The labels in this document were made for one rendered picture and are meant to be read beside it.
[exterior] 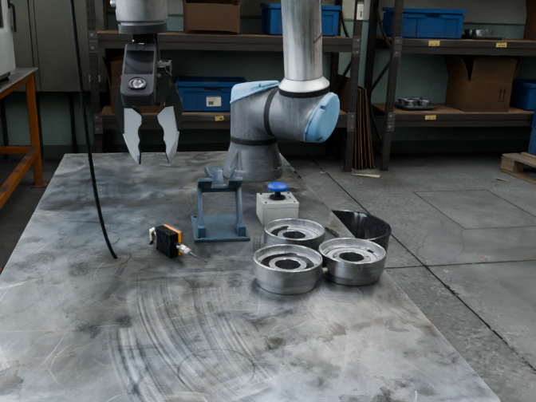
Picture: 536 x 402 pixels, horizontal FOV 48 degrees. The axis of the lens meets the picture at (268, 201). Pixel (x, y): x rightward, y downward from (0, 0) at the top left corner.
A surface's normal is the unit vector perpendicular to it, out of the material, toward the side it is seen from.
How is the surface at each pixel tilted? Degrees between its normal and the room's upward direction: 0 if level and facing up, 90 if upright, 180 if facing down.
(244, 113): 90
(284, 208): 90
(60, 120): 90
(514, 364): 0
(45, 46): 90
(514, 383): 0
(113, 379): 0
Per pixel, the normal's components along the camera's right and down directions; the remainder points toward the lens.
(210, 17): 0.19, 0.19
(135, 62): 0.07, -0.62
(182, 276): 0.03, -0.95
